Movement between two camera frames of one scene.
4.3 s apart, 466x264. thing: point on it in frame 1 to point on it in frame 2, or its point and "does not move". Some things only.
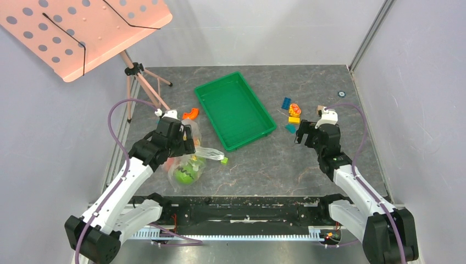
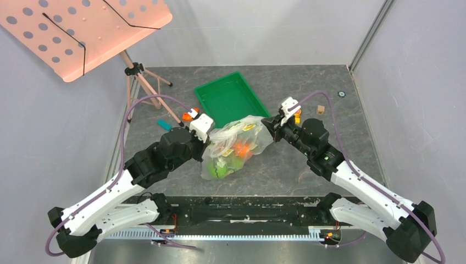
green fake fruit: [187, 174] to [221, 167]
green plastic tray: [236, 113] does not move
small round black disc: [341, 94] does not move
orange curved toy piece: [193, 115] does not move
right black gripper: [309, 133] to [275, 126]
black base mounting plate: [238, 212] does not move
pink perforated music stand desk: [70, 36] does not move
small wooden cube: [320, 108] does not move
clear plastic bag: [186, 170] to [231, 144]
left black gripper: [187, 146] to [202, 146]
